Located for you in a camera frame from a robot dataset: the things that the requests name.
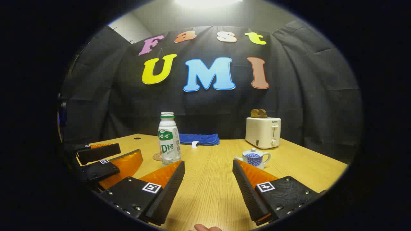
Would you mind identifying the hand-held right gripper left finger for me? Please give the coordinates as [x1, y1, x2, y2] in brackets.
[98, 160, 186, 226]

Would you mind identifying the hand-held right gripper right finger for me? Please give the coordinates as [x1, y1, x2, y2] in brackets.
[232, 159, 321, 226]

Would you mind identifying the white blue-patterned teacup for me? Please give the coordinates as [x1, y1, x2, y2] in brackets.
[234, 152, 272, 170]

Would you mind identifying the white green-label water bottle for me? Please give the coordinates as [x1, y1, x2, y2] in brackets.
[158, 112, 181, 166]

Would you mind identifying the white toaster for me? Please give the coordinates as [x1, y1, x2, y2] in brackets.
[245, 117, 282, 150]

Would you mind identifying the folded blue cloth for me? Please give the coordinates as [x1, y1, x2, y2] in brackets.
[179, 133, 220, 148]

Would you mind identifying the black backdrop cloth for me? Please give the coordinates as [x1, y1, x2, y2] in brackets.
[59, 20, 363, 161]

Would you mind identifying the ceiling light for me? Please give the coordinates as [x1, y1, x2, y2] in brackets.
[175, 0, 242, 8]

